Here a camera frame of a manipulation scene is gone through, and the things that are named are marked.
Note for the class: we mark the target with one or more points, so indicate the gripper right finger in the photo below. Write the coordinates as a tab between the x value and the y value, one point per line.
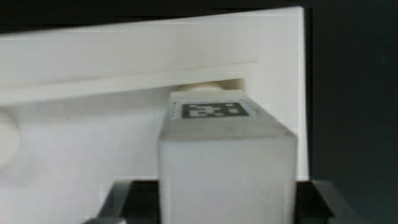
320	206

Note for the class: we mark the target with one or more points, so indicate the white table leg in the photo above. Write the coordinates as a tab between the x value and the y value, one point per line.
226	161

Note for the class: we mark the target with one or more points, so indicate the white square tabletop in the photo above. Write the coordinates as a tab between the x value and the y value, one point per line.
85	83

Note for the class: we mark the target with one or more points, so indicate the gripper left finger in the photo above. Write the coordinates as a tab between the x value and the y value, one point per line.
132	204

